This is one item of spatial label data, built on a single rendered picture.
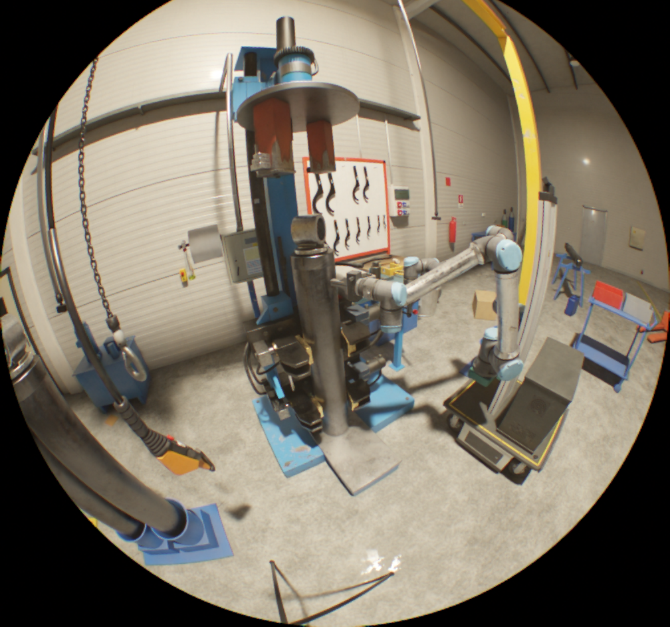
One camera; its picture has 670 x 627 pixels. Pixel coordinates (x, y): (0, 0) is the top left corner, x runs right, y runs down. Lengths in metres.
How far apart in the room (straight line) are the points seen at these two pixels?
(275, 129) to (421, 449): 2.13
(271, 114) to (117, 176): 2.59
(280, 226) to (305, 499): 1.82
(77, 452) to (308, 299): 1.24
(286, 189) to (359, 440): 1.77
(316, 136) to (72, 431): 1.67
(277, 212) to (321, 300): 0.64
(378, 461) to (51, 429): 1.73
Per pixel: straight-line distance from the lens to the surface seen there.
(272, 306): 1.34
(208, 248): 1.80
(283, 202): 1.47
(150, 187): 3.13
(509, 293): 1.08
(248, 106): 1.05
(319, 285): 1.06
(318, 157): 1.25
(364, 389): 1.61
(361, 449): 1.76
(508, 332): 1.19
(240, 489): 1.96
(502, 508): 1.95
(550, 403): 1.51
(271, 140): 0.94
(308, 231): 1.04
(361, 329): 1.32
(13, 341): 1.01
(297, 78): 1.21
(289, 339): 1.31
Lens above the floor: 1.69
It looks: 22 degrees down
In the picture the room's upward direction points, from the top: 5 degrees counter-clockwise
